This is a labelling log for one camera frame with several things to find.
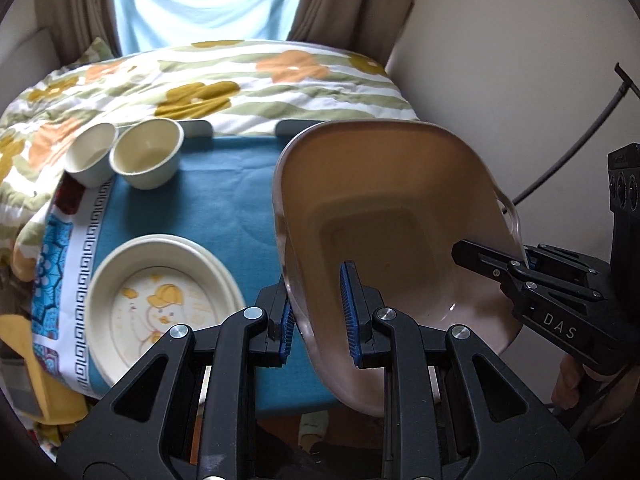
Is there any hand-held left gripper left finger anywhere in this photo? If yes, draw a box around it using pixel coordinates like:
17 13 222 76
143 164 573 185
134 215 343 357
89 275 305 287
57 282 296 467

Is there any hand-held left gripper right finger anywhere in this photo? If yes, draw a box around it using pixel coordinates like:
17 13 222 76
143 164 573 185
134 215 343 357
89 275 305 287
340 261 585 467

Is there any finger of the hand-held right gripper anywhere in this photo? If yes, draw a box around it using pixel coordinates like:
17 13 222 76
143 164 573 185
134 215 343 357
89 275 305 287
451 238 532 287
530 243 599 287

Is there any plain white plate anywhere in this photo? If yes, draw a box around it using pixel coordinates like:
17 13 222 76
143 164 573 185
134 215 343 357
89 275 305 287
107 233 247 313

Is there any pink square bowl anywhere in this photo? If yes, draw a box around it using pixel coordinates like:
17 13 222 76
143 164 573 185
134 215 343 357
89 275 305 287
272 120 526 418

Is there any cartoon print plate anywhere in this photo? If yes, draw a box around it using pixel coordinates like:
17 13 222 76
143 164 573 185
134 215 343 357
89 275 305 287
84 236 237 392

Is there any person's right hand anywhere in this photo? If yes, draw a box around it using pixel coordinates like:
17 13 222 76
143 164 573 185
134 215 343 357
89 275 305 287
554 354 640 424

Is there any white slipper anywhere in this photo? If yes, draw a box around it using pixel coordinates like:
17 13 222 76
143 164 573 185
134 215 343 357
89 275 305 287
299 411 332 450

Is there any black gooseneck stand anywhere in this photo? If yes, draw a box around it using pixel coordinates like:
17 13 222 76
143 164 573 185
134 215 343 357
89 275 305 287
514 62 640 207

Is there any blue patterned tablecloth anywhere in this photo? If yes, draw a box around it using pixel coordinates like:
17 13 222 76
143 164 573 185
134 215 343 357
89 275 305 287
30 135 346 417

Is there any small cream bowl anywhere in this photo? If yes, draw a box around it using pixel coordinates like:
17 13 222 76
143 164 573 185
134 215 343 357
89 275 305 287
109 119 185 191

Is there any floral striped blanket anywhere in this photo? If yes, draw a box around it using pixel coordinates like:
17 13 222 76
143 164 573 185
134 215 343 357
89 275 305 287
0 40 421 281

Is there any yellow cloth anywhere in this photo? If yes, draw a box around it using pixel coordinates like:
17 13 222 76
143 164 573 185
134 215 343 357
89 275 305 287
0 312 103 442

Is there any small white bowl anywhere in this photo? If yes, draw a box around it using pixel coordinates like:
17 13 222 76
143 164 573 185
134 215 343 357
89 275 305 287
65 122 119 189

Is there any brown curtain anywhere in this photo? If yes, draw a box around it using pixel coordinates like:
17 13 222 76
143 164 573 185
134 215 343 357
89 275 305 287
30 0 122 69
287 0 427 67

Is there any green patterned pillow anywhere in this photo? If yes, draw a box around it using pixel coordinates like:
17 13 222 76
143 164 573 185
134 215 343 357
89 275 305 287
70 37 117 69

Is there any light blue cloth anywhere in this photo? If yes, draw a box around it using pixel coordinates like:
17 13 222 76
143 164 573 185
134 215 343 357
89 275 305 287
111 0 314 57

